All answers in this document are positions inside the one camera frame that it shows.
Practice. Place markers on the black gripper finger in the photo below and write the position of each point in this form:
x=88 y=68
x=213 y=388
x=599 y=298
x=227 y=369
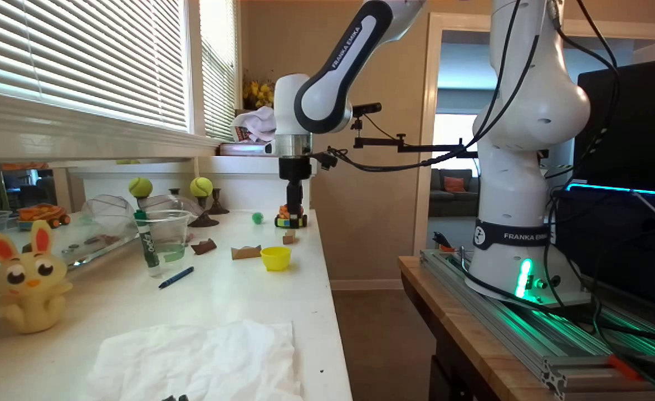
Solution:
x=291 y=198
x=298 y=198

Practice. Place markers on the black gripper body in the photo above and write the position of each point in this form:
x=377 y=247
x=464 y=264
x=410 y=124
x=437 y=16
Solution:
x=295 y=169

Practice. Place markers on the small wooden block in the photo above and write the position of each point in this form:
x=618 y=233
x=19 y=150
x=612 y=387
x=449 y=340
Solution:
x=291 y=240

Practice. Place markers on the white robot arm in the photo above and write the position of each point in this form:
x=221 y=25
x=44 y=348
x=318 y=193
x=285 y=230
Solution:
x=533 y=107

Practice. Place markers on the orange toy car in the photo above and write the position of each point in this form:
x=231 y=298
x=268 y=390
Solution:
x=291 y=222

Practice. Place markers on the white cloth on plate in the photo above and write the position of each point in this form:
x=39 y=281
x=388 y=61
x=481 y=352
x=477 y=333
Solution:
x=253 y=134

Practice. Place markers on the yellow small bowl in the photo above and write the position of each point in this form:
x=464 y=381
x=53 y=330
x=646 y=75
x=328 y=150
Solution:
x=276 y=260

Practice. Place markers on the yellow flowers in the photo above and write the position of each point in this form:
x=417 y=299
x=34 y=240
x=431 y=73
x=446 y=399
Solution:
x=258 y=95

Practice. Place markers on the green ball on stand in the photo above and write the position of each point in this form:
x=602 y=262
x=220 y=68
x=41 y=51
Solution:
x=201 y=191

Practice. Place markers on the dark brown wooden block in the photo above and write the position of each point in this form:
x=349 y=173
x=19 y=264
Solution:
x=204 y=247

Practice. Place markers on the clear plastic cup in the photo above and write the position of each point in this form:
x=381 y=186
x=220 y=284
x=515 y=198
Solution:
x=168 y=233

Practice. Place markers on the blue marker pen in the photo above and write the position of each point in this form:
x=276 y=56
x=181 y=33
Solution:
x=177 y=278

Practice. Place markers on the green marker in cup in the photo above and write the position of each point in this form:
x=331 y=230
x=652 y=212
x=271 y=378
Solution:
x=145 y=240

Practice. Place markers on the white crumpled cloth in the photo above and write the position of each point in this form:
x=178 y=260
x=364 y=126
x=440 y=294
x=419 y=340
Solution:
x=236 y=362

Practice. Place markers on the window blinds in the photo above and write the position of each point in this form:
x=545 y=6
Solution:
x=166 y=63

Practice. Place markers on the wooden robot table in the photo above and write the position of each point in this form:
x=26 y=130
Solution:
x=469 y=362

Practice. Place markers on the yellow plush bunny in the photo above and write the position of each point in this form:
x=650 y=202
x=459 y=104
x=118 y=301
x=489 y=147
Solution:
x=32 y=284

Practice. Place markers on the black monitor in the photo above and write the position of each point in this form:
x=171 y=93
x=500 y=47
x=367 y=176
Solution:
x=618 y=142

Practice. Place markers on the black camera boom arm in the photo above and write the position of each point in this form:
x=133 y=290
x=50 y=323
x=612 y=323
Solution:
x=397 y=142

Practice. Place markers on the aluminium rail base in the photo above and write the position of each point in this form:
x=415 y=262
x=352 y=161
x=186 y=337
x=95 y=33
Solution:
x=576 y=350

